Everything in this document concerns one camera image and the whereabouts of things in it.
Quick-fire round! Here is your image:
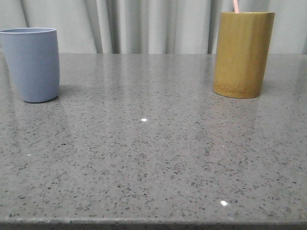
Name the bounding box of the blue plastic cup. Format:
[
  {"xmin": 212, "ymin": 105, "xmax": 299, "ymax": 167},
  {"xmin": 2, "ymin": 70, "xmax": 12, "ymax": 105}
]
[{"xmin": 0, "ymin": 28, "xmax": 60, "ymax": 103}]

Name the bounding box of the grey white curtain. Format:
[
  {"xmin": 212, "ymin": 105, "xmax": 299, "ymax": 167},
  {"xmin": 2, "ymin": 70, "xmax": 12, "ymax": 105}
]
[{"xmin": 0, "ymin": 0, "xmax": 307, "ymax": 55}]

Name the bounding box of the bamboo cylinder holder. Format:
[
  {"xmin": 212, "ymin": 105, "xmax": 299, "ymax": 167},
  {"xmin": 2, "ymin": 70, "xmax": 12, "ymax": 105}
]
[{"xmin": 213, "ymin": 12, "xmax": 275, "ymax": 99}]

